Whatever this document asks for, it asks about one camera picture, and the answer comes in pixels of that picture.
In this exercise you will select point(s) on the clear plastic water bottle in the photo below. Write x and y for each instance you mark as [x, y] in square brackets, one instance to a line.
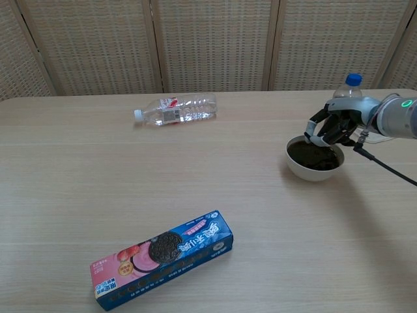
[182, 109]

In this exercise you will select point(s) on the woven bamboo screen panel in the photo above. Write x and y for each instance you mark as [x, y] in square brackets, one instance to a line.
[332, 39]
[19, 58]
[215, 45]
[97, 45]
[404, 65]

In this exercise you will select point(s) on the cola bottle with blue cap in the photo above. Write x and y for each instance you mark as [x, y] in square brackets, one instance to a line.
[353, 80]

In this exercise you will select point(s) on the white bowl with cola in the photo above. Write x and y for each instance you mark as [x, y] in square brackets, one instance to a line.
[312, 172]

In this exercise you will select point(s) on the blue pink cookie box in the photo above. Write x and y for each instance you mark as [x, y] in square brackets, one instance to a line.
[163, 257]

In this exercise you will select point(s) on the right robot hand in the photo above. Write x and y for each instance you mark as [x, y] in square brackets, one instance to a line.
[348, 112]

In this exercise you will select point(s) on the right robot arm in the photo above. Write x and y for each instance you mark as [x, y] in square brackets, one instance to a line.
[397, 117]

